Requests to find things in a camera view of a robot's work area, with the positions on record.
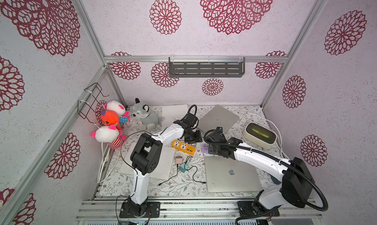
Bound silver apple laptop front right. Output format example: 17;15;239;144
205;156;262;193

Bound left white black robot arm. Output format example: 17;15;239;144
119;112;201;218

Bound white laptop with red logo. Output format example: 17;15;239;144
162;104;188;130

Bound white laptop front left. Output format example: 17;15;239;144
118;146;175;180

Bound white pink plush upper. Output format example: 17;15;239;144
104;100;129;117

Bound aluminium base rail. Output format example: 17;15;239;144
74;197;325;225

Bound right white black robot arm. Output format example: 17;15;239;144
203;129;329;225

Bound cream box with green display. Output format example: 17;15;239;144
242;123;277;149

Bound black wire wall basket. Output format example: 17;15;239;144
77;82;109;125

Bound purple power strip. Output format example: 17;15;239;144
201;144;209;154

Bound teal charger plug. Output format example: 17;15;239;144
178;163;189;173

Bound silver laptop rear right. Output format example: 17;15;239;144
198;105;239;133

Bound black cable of pink charger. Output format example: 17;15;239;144
158;164;181;187

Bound grey metal wall shelf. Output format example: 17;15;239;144
168;57;245;78

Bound grey husky plush toy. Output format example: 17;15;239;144
132;98;165;131

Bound white plush striped legs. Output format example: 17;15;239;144
90;124;127;149

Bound orange power strip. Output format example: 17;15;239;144
171;140;196;156

